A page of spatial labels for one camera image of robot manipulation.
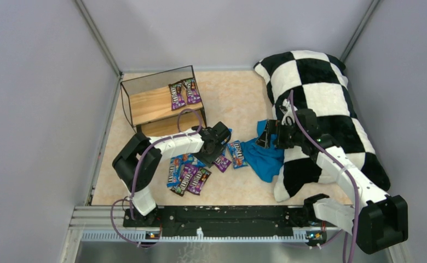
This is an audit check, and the purple candy bag bottom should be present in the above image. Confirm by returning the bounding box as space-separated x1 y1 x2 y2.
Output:
187 168 212 195

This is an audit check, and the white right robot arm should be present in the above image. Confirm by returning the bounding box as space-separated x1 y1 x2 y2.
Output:
256 109 408 254

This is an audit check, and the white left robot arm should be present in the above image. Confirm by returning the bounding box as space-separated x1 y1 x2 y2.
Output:
112 122 232 220

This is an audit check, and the blue candy bag left upper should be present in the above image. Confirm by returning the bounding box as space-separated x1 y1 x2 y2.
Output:
180 154 198 165

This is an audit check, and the blue candy bag leftmost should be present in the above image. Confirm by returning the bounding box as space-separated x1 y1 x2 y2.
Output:
166 156 183 187

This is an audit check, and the blue cloth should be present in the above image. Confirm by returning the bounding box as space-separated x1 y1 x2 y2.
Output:
240 138 284 183

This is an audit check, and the black white checkered pillow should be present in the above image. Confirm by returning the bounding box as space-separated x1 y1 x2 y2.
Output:
253 50 391 191

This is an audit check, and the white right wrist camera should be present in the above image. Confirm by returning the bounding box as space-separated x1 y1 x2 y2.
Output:
279 99 295 125

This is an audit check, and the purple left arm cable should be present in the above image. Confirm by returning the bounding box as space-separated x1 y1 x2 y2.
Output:
110 108 204 249

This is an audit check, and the wood and wire shelf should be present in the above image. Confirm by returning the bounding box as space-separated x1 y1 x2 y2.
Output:
120 65 207 136

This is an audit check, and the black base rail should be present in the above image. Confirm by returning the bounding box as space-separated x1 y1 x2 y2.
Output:
123 205 323 238

